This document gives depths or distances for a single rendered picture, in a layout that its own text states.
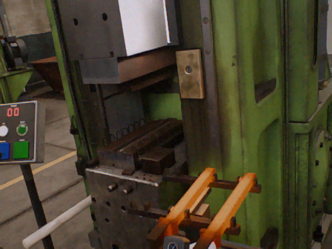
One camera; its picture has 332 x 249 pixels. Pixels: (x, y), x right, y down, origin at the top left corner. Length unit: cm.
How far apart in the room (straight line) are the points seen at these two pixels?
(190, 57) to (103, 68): 33
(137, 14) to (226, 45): 33
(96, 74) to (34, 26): 923
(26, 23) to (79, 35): 908
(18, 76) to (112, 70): 531
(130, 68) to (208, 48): 30
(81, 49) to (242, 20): 59
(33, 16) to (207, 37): 952
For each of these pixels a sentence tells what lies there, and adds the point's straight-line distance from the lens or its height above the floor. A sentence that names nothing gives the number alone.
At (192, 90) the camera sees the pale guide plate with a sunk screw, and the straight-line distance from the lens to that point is 125.
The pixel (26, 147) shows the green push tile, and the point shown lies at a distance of 161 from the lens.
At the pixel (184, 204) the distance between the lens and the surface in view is 93.
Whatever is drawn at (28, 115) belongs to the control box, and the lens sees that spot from 165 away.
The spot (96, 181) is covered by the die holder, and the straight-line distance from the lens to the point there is 147.
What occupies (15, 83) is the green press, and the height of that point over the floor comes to 72.
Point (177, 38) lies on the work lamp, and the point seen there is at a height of 140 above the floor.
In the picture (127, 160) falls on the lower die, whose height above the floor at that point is 96.
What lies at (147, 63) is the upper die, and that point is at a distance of 141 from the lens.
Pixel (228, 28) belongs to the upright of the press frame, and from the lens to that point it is 119.
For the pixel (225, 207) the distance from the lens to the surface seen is 91.
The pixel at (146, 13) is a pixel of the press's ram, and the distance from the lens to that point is 134.
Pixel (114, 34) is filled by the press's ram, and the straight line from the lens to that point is 125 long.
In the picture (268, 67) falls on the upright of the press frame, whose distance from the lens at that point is 155.
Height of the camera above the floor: 149
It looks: 19 degrees down
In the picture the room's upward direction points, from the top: 9 degrees counter-clockwise
